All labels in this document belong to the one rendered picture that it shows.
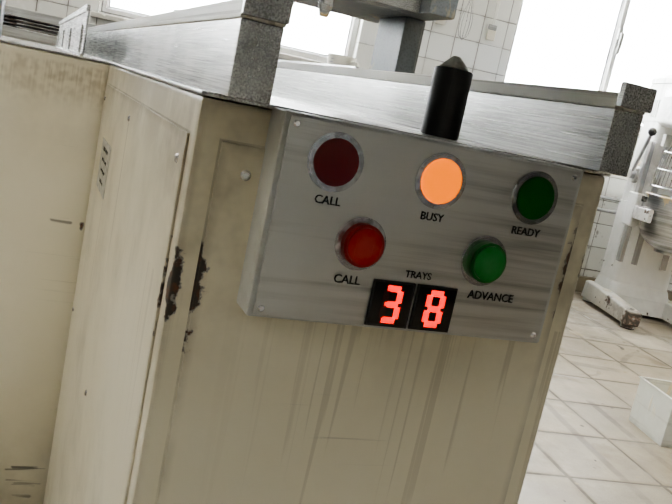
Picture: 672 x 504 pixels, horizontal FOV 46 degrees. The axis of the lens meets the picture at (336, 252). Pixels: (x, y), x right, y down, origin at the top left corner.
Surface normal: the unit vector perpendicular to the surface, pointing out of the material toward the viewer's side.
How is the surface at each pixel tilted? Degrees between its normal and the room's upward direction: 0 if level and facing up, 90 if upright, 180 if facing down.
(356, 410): 90
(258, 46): 90
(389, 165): 90
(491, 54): 90
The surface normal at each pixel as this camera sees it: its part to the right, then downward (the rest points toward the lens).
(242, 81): 0.35, 0.25
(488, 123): -0.92, -0.12
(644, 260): 0.06, 0.19
